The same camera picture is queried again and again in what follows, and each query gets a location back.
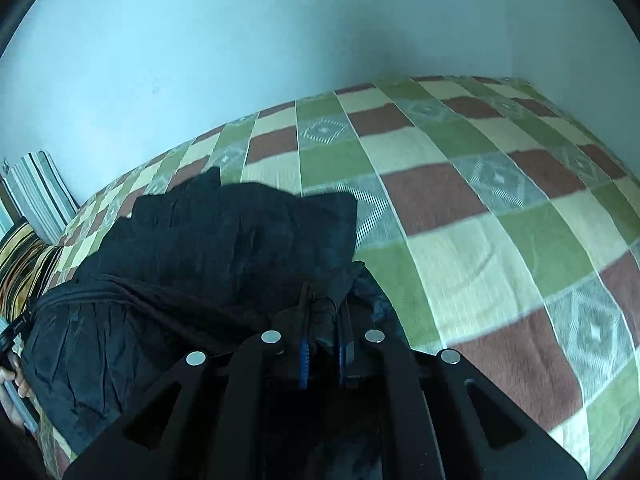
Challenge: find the striped dark yellow pillow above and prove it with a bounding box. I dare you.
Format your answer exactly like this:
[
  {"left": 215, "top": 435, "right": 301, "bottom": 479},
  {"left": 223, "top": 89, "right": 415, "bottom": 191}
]
[{"left": 0, "top": 218, "right": 63, "bottom": 322}]

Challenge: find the striped light pillow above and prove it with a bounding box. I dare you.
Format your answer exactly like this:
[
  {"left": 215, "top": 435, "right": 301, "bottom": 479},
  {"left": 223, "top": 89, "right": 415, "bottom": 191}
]
[{"left": 1, "top": 151, "right": 79, "bottom": 244}]

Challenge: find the checkered bed cover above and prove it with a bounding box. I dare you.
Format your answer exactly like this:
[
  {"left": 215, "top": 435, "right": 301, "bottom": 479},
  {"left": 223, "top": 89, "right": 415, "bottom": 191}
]
[{"left": 46, "top": 76, "right": 639, "bottom": 479}]

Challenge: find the person's left hand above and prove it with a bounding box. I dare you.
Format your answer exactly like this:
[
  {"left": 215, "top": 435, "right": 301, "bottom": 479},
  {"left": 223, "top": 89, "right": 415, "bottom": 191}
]
[{"left": 1, "top": 351, "right": 32, "bottom": 398}]

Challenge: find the black puffer jacket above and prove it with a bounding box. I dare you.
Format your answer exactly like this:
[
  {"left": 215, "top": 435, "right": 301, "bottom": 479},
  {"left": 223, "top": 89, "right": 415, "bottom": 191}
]
[{"left": 22, "top": 169, "right": 402, "bottom": 453}]

